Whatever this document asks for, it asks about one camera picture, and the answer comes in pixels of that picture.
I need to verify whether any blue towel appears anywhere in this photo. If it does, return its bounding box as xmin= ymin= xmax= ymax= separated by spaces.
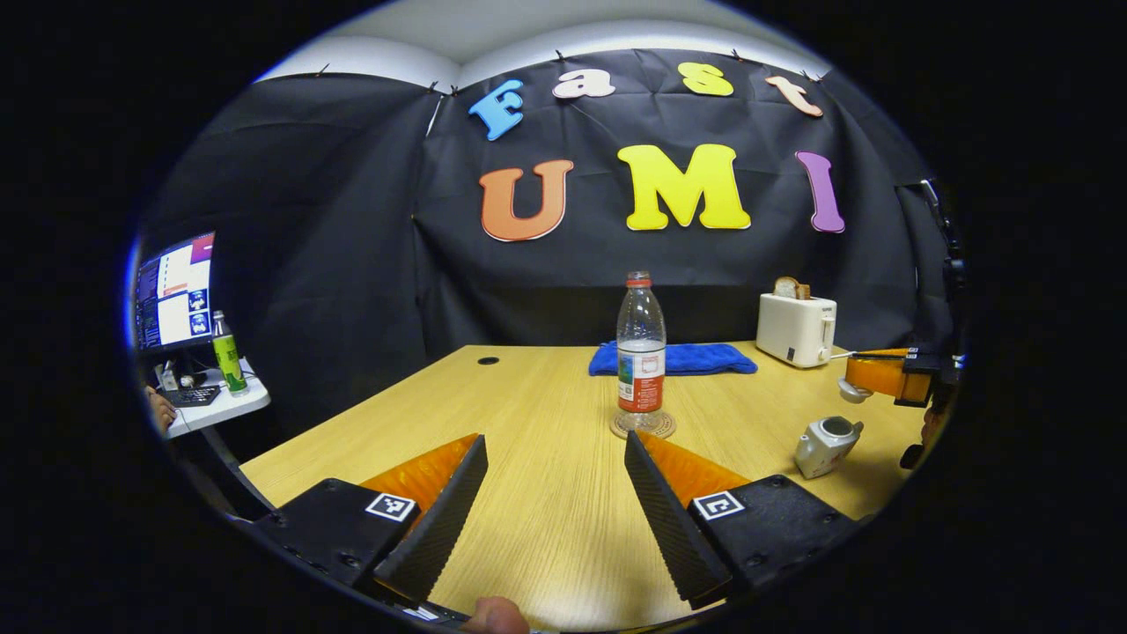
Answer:
xmin=588 ymin=341 xmax=759 ymax=378

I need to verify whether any clear plastic water bottle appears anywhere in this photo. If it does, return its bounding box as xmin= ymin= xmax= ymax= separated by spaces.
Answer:
xmin=615 ymin=270 xmax=668 ymax=416

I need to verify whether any green bottle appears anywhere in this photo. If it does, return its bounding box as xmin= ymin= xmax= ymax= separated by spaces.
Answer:
xmin=210 ymin=309 xmax=250 ymax=396

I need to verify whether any white ceramic teacup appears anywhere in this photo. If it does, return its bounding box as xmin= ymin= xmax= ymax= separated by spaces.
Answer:
xmin=793 ymin=416 xmax=866 ymax=480

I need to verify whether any white toaster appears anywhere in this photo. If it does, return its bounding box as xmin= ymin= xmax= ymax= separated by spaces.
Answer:
xmin=755 ymin=292 xmax=838 ymax=369

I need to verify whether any computer monitor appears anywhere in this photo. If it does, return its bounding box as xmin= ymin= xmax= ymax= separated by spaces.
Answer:
xmin=133 ymin=231 xmax=217 ymax=354

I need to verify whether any white side table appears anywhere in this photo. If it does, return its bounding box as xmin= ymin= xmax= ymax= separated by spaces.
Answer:
xmin=162 ymin=356 xmax=272 ymax=439

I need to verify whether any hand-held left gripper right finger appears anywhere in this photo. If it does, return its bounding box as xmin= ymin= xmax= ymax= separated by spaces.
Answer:
xmin=622 ymin=429 xmax=861 ymax=611

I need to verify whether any round woven coaster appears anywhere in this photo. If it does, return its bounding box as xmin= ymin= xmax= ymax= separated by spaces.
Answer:
xmin=609 ymin=409 xmax=678 ymax=441

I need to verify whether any black backdrop cloth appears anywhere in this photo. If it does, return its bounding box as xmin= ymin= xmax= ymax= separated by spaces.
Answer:
xmin=132 ymin=48 xmax=967 ymax=441

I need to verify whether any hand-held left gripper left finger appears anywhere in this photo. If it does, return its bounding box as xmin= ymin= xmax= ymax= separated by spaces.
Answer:
xmin=254 ymin=432 xmax=490 ymax=606

